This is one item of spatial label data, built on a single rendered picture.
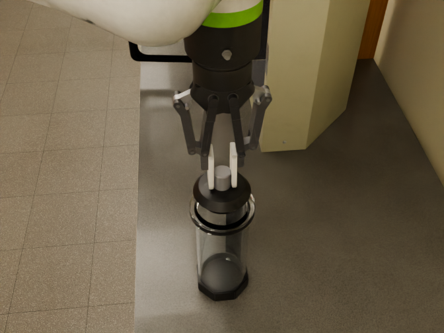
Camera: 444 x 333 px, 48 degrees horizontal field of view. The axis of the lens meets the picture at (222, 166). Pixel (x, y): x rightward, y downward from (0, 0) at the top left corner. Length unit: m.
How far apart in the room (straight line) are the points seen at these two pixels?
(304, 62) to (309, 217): 0.33
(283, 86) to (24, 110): 2.13
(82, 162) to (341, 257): 1.79
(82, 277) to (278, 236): 1.26
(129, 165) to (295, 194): 1.52
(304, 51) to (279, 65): 0.06
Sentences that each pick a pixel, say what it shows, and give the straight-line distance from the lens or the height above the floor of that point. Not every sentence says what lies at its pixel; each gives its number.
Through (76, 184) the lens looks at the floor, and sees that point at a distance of 2.53.
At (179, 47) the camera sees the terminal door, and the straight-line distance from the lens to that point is 1.42.
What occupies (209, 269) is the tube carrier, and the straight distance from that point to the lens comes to 0.90.
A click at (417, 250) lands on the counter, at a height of 0.94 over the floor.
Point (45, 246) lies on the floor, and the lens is 2.33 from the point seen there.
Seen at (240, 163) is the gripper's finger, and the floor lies 1.26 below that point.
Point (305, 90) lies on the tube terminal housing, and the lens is 1.13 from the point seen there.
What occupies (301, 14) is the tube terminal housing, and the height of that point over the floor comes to 1.31.
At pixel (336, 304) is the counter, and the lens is 1.00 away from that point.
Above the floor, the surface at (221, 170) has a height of 1.24.
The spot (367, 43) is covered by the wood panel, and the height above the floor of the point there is 0.99.
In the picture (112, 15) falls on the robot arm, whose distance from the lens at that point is 0.43.
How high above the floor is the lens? 1.80
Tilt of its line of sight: 46 degrees down
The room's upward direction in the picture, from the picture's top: straight up
